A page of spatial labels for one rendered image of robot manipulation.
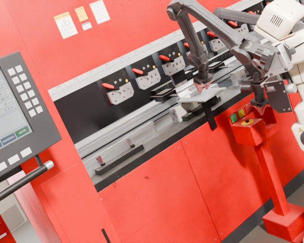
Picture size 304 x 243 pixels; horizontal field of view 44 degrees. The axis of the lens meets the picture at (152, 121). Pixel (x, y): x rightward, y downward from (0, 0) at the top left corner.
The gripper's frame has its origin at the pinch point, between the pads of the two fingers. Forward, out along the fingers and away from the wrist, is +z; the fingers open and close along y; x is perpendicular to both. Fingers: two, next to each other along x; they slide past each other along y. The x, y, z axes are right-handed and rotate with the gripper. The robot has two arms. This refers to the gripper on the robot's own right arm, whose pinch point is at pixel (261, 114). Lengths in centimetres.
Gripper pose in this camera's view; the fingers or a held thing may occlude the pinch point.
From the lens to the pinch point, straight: 226.9
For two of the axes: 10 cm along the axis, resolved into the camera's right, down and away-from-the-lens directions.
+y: -5.8, -2.6, 7.7
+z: 2.5, 8.5, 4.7
